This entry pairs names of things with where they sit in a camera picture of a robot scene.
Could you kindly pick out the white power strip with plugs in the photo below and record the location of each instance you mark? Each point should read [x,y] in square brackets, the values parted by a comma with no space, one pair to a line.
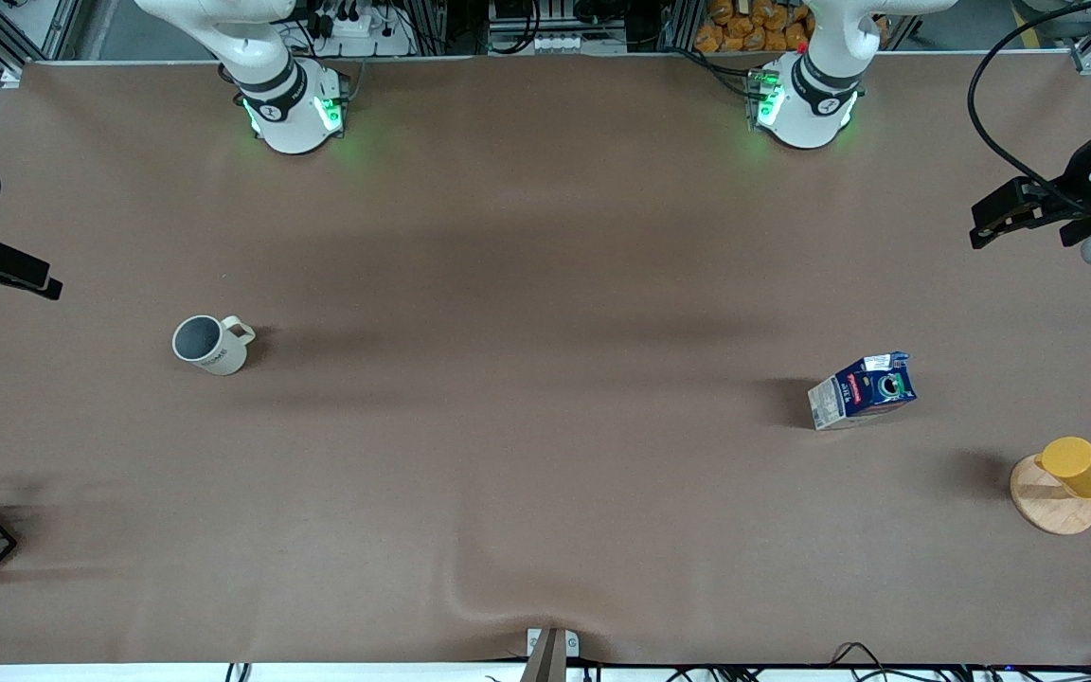
[356,43]

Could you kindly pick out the yellow plastic cup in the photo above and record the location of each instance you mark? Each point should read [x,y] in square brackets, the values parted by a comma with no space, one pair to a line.
[1081,469]

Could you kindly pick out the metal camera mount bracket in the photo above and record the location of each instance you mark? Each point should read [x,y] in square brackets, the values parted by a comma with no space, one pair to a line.
[545,663]

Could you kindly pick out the aluminium frame post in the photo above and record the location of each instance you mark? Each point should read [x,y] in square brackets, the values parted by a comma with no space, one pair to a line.
[429,24]
[678,24]

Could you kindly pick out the beige mug grey inside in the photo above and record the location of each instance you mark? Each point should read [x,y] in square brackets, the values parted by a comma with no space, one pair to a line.
[216,355]

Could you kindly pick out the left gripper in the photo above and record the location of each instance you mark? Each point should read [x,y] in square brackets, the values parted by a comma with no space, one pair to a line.
[1079,183]

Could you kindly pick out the blue milk carton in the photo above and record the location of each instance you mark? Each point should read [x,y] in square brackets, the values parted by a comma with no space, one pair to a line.
[863,393]

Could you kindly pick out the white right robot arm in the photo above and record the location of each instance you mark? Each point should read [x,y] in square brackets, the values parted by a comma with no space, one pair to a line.
[290,123]

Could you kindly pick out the black electronics box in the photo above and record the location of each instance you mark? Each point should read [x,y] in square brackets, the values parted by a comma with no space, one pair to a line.
[517,9]

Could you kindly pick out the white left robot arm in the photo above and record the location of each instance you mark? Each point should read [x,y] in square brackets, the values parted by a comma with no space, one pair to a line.
[806,118]

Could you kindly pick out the wooden mug stand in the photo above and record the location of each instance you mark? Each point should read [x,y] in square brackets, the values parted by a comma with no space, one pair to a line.
[1052,516]

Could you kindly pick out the small white power strip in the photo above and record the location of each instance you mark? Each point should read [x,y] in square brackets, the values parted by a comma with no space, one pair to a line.
[555,43]

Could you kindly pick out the orange packaged bread pile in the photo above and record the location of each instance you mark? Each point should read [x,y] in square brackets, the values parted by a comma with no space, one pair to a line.
[744,28]

